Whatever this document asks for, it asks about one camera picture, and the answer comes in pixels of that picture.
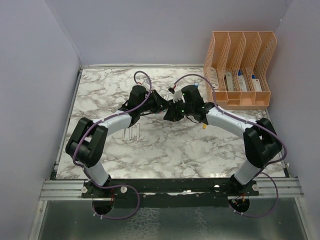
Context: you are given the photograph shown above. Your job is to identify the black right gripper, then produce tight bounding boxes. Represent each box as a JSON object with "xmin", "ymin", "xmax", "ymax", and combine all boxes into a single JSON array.
[{"xmin": 165, "ymin": 97, "xmax": 194, "ymax": 122}]

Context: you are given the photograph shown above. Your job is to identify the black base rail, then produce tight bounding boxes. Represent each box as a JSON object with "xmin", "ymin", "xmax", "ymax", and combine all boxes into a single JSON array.
[{"xmin": 81, "ymin": 178, "xmax": 259, "ymax": 209}]

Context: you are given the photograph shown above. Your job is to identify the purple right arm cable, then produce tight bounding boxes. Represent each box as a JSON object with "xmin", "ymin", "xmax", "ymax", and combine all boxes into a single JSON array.
[{"xmin": 173, "ymin": 73, "xmax": 286, "ymax": 218}]

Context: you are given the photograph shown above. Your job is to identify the orange file organizer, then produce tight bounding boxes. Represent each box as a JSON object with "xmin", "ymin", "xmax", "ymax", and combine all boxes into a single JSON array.
[{"xmin": 203, "ymin": 31, "xmax": 277, "ymax": 110}]

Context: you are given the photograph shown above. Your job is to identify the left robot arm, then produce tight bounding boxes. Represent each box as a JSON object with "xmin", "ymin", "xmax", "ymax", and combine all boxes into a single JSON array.
[{"xmin": 65, "ymin": 85, "xmax": 169, "ymax": 198}]

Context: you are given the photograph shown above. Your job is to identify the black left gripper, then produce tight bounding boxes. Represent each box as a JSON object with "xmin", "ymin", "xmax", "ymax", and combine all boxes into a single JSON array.
[{"xmin": 138, "ymin": 89, "xmax": 169, "ymax": 114}]

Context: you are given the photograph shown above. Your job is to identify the red white box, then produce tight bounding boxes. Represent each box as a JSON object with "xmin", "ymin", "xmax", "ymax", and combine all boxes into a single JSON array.
[{"xmin": 251, "ymin": 74, "xmax": 262, "ymax": 92}]

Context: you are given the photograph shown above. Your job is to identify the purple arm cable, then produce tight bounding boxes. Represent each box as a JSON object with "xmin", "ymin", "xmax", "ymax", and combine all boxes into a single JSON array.
[
  {"xmin": 173, "ymin": 73, "xmax": 286, "ymax": 218},
  {"xmin": 72, "ymin": 70, "xmax": 152, "ymax": 220}
]

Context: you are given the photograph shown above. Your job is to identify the white box in organizer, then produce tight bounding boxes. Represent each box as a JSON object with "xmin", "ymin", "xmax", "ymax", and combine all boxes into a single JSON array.
[{"xmin": 209, "ymin": 67, "xmax": 220, "ymax": 91}]

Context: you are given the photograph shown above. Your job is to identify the blue white box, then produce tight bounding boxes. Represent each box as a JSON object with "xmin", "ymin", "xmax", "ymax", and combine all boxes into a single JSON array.
[{"xmin": 237, "ymin": 70, "xmax": 248, "ymax": 92}]

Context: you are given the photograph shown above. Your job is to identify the aluminium frame rail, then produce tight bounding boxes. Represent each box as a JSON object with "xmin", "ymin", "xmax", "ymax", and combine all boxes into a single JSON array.
[{"xmin": 39, "ymin": 177, "xmax": 304, "ymax": 201}]

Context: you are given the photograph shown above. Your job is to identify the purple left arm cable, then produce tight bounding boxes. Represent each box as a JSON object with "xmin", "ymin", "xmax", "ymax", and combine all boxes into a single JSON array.
[{"xmin": 72, "ymin": 70, "xmax": 152, "ymax": 220}]

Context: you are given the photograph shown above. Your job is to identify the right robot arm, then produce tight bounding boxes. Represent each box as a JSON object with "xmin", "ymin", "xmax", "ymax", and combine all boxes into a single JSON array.
[{"xmin": 163, "ymin": 85, "xmax": 283, "ymax": 196}]

